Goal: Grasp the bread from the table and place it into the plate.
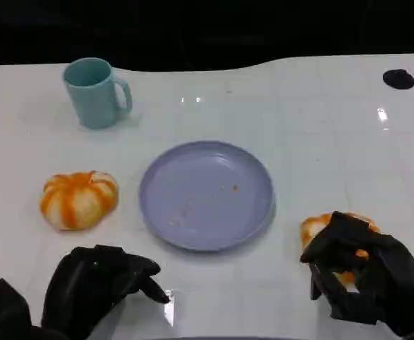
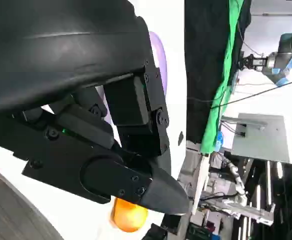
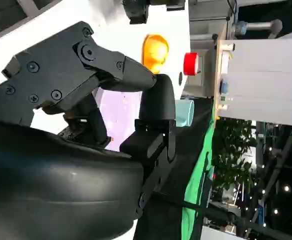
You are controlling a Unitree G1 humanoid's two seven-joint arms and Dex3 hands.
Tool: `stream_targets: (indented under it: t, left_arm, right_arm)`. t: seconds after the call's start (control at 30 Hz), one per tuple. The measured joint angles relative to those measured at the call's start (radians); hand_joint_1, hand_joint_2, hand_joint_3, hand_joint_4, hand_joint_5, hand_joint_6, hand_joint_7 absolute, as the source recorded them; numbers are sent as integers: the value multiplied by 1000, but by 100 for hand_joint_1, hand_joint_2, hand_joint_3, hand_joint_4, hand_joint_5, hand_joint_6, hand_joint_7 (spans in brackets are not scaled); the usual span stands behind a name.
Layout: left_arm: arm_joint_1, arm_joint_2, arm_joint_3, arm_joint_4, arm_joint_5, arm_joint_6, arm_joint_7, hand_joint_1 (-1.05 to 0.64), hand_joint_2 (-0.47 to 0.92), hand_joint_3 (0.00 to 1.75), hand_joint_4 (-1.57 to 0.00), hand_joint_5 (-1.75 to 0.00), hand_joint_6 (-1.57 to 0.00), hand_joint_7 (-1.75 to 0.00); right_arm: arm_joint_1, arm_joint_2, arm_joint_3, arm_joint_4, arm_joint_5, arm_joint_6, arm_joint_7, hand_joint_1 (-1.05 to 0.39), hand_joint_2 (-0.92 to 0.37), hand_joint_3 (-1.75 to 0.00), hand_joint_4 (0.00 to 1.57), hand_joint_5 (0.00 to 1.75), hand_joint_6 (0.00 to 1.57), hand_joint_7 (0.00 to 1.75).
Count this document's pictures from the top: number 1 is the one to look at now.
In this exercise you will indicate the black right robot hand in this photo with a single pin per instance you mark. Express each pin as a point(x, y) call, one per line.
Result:
point(398, 280)

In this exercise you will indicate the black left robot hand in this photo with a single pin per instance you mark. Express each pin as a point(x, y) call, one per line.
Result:
point(83, 283)

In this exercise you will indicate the orange and white bread roll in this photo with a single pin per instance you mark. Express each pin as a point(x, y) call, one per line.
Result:
point(77, 200)
point(311, 226)

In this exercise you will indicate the lilac plate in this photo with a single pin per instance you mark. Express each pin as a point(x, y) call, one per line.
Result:
point(207, 198)

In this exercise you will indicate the grey robot torso edge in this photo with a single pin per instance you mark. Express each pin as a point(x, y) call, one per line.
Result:
point(228, 338)

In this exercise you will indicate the pale green mug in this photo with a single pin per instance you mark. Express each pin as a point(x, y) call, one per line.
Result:
point(91, 99)

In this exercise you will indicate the black round table grommet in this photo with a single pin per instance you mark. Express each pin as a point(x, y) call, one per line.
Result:
point(399, 79)

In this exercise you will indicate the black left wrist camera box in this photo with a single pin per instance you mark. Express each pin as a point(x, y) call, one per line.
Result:
point(3, 311)

